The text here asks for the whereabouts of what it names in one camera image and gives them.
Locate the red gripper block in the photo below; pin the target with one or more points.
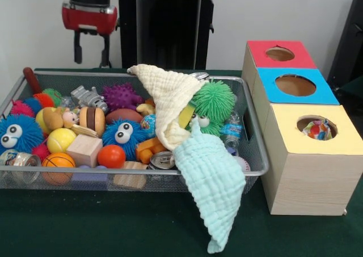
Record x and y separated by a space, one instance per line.
89 20

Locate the cream waffle cloth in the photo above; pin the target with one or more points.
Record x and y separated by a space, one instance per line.
170 98

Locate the mint waffle cloth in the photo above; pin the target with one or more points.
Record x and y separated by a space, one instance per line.
212 183

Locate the multicolour patterned cloth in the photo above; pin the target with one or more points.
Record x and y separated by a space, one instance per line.
317 130

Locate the shallow clear mesh bin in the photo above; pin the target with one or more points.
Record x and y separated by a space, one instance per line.
85 180

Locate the wooden box with three holes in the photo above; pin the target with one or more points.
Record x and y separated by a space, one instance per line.
312 183

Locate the toy hamburger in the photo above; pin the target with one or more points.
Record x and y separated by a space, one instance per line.
92 121

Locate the small blue spiky eyed ball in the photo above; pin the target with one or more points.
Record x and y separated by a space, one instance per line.
122 138

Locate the yellow tennis ball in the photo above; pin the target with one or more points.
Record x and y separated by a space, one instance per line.
61 140

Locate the pale wooden cube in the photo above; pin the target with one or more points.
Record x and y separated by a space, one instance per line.
83 150

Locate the blue spiky ball with eyes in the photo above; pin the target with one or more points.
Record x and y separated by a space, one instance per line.
25 132

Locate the orange red smooth ball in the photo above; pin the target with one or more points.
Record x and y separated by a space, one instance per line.
111 156

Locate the small orange basketball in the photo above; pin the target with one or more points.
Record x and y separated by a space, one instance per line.
58 162

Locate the green spiky toy with eyes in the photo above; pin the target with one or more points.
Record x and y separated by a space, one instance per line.
218 98

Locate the dark green table cloth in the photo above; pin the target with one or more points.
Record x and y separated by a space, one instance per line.
113 225

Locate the neighbouring green covered table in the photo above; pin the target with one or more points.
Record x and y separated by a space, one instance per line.
351 94

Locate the black upright stand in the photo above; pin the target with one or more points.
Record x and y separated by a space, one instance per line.
354 27

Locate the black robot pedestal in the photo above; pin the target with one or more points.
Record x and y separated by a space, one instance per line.
170 27

